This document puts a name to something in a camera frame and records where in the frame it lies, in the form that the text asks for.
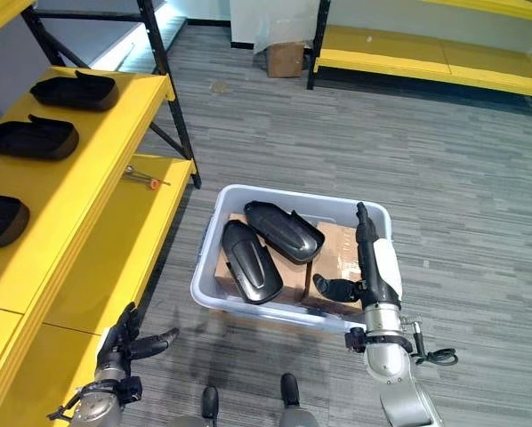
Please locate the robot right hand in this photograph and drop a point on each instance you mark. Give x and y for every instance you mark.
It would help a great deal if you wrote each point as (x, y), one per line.
(379, 267)

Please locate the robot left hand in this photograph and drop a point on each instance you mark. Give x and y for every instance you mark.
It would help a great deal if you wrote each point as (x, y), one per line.
(115, 340)

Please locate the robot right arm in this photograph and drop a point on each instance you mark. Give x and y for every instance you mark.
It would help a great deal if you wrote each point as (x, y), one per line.
(395, 369)

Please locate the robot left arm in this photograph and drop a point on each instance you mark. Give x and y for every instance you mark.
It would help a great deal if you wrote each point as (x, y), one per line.
(99, 402)

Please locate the brown cardboard box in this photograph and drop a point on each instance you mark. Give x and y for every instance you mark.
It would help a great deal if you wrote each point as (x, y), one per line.
(337, 253)
(292, 278)
(285, 58)

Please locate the grey plastic box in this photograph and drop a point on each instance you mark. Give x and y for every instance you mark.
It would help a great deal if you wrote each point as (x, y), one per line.
(288, 249)

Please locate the yellow shelf rack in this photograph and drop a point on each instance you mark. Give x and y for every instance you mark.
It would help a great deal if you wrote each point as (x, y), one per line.
(70, 200)
(426, 53)

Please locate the black sole-shaped part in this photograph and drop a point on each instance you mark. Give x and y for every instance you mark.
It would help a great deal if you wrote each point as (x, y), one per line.
(75, 91)
(250, 267)
(30, 139)
(1, 220)
(284, 231)

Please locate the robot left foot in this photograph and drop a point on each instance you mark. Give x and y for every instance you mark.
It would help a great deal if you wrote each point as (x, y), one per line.
(210, 401)

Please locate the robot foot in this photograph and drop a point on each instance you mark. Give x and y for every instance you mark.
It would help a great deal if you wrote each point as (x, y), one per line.
(210, 401)
(289, 390)

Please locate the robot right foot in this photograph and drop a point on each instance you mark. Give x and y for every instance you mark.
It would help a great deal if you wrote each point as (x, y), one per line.
(289, 390)

